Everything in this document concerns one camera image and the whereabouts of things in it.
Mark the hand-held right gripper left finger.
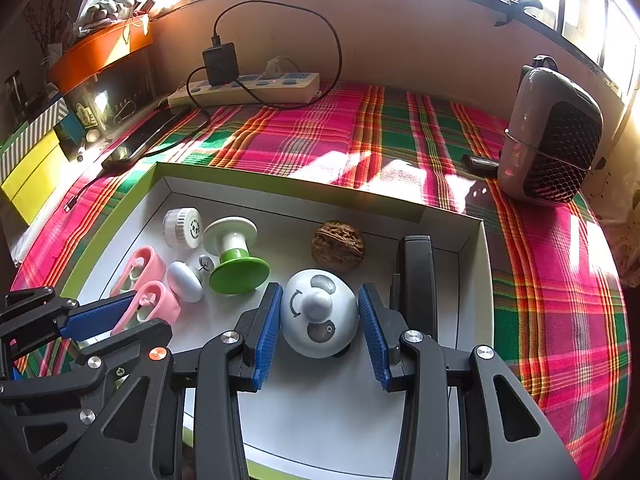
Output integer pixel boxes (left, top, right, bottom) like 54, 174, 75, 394
55, 282, 283, 480

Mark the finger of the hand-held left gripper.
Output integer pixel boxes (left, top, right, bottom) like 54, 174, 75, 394
0, 317, 173, 480
0, 287, 138, 346

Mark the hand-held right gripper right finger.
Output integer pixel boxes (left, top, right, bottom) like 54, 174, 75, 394
357, 282, 583, 480

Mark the white round smiley-face toy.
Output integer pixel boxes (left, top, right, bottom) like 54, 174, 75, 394
281, 269, 360, 359

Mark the green and white spool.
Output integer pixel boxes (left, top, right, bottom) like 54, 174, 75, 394
201, 217, 271, 295

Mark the green and white cardboard box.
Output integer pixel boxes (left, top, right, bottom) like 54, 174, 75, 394
60, 161, 496, 480

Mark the brown walnut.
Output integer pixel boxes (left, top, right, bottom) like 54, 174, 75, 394
311, 220, 366, 273

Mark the small white egg-shaped case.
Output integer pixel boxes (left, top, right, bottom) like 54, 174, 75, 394
167, 261, 204, 303

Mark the black bike light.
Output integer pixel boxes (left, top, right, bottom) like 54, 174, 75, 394
390, 235, 440, 346

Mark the white round cap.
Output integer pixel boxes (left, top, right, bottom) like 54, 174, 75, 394
164, 207, 203, 250

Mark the yellow box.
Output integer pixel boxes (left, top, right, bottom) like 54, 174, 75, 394
0, 130, 63, 226

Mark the black phone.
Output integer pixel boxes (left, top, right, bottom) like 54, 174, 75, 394
102, 107, 176, 167

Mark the green striped box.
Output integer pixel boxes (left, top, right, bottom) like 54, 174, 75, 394
0, 97, 71, 181

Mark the small black stick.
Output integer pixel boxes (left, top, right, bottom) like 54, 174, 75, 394
462, 154, 501, 175

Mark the green tin with label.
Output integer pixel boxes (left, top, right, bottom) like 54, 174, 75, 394
67, 95, 108, 133

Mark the white power strip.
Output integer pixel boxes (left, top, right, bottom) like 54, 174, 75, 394
167, 71, 321, 108

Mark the grey desktop heater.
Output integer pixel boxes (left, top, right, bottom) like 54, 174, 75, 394
497, 62, 603, 206

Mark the orange box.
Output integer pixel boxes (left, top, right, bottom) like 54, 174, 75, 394
50, 15, 153, 93

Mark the white plug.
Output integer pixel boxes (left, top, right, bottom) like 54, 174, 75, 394
265, 56, 296, 81

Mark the black charger adapter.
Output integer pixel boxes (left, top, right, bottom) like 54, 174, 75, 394
202, 43, 238, 87

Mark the beige patterned curtain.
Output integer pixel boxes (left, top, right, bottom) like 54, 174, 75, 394
590, 125, 640, 281

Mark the clear plastic bag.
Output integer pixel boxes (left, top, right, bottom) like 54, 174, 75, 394
75, 0, 146, 36

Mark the thin black cable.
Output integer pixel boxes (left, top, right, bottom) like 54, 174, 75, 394
65, 160, 116, 212

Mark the black charger cable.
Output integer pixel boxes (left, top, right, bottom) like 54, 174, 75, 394
186, 2, 342, 111

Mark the black window handle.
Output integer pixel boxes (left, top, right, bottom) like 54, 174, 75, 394
495, 0, 543, 27

